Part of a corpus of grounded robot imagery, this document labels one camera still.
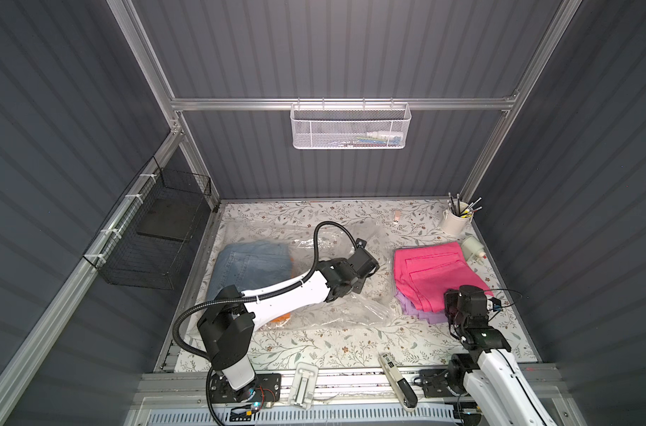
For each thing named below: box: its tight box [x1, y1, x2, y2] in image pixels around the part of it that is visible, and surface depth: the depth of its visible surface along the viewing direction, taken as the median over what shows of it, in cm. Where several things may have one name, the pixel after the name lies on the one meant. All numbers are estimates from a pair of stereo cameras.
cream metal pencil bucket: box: [441, 200, 474, 237], surface depth 107 cm
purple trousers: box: [394, 289, 448, 324], surface depth 88 cm
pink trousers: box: [393, 242, 494, 313], surface depth 95 cm
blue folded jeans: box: [207, 241, 293, 300], surface depth 94 cm
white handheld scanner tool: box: [378, 352, 418, 411], surface depth 72 cm
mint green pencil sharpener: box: [461, 236, 487, 264], surface depth 98 cm
